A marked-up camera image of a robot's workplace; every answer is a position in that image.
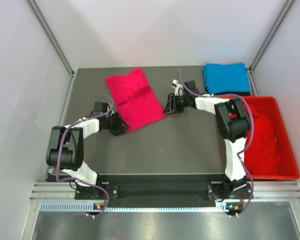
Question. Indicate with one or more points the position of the aluminium front rail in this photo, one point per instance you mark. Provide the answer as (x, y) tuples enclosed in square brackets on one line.
[(264, 191)]

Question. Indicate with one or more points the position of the right aluminium frame post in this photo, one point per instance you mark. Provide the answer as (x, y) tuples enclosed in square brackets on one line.
[(288, 4)]

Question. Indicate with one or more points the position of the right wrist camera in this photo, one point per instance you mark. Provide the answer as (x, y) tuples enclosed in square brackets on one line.
[(178, 88)]

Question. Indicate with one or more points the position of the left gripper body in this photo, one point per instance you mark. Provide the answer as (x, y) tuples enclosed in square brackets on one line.
[(114, 123)]

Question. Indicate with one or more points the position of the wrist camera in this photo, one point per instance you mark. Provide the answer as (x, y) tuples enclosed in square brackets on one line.
[(99, 108), (178, 88)]

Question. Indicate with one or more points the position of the aluminium frame post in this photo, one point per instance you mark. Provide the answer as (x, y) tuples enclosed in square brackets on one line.
[(50, 35), (288, 4)]

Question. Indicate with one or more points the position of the folded blue t shirt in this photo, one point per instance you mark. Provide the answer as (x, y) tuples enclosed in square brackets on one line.
[(226, 78)]

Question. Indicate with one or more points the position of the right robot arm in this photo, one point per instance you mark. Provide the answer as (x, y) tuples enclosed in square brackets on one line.
[(233, 125)]

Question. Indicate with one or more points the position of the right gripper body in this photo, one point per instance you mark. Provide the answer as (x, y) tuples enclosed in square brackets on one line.
[(179, 103)]

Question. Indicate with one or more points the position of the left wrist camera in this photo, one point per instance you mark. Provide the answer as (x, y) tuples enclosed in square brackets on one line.
[(99, 108)]

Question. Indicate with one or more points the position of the red t shirts pile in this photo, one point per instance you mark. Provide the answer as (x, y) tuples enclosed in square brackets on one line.
[(262, 156)]

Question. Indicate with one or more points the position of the left aluminium frame post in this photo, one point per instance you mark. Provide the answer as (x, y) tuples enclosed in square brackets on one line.
[(50, 35)]

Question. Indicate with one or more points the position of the pink t shirt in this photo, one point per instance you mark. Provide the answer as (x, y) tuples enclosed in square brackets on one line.
[(135, 100)]

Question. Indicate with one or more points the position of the grey slotted cable duct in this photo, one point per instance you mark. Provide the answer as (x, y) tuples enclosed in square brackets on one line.
[(91, 207)]

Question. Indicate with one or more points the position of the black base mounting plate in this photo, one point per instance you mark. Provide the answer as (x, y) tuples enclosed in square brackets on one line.
[(166, 190)]

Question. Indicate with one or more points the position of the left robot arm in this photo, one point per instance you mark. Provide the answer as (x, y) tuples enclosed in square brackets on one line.
[(65, 151)]

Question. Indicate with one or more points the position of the red plastic bin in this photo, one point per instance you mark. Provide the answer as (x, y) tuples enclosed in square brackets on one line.
[(287, 169)]

